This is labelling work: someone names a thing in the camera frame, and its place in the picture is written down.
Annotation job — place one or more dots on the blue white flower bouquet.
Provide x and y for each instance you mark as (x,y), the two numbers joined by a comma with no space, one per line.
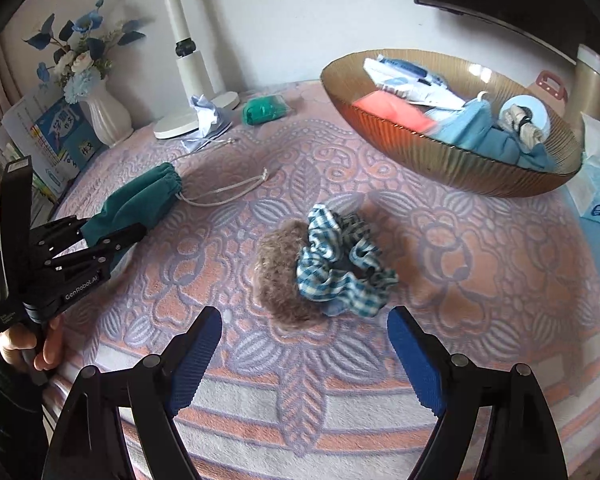
(80,60)

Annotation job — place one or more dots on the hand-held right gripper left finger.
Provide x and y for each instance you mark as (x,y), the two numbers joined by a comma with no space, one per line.
(195,360)

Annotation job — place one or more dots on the white ribbed vase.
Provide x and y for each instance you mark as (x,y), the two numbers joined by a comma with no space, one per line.
(107,117)

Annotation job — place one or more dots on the person's left hand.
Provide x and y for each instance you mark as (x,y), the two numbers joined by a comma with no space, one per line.
(50,342)

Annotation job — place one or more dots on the checked fabric scrunchie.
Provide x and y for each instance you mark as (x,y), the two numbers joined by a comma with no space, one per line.
(330,265)

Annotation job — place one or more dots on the brown fuzzy scrunchie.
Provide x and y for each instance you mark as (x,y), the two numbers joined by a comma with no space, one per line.
(280,270)

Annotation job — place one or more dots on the white desk lamp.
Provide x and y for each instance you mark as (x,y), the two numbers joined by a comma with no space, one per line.
(187,70)

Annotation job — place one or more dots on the coral pink cloth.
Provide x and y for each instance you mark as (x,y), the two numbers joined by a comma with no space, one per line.
(390,110)

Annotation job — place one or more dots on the gold ribbed bowl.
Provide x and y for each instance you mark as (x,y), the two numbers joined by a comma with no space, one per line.
(430,165)

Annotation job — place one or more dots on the green item clear wrapper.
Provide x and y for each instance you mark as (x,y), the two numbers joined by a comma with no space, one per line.
(262,110)

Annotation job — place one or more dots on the gold thermos bottle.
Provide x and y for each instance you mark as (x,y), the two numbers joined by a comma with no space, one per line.
(590,85)

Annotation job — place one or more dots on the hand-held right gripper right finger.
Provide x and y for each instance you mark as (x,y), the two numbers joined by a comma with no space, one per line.
(415,360)

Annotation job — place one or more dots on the pink floral blanket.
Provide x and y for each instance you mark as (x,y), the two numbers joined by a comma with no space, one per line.
(205,260)

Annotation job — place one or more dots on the beige fabric scrunchie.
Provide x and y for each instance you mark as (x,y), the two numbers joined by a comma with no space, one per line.
(522,127)

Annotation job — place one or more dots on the person's left forearm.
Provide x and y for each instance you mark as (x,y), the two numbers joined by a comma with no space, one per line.
(5,400)

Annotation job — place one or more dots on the light blue round dish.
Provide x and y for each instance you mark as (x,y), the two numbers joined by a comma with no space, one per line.
(537,112)

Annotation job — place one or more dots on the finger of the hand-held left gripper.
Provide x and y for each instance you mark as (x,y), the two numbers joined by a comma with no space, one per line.
(110,247)
(55,232)

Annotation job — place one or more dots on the crumpled blue white wrapper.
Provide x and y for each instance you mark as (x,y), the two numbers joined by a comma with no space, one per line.
(207,120)

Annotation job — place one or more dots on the white blue printed packet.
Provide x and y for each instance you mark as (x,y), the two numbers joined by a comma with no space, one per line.
(415,77)

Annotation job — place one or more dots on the blue cover book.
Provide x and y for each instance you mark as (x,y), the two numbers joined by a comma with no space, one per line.
(65,135)

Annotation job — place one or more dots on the row of books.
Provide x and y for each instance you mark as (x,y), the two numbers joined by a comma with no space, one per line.
(15,135)

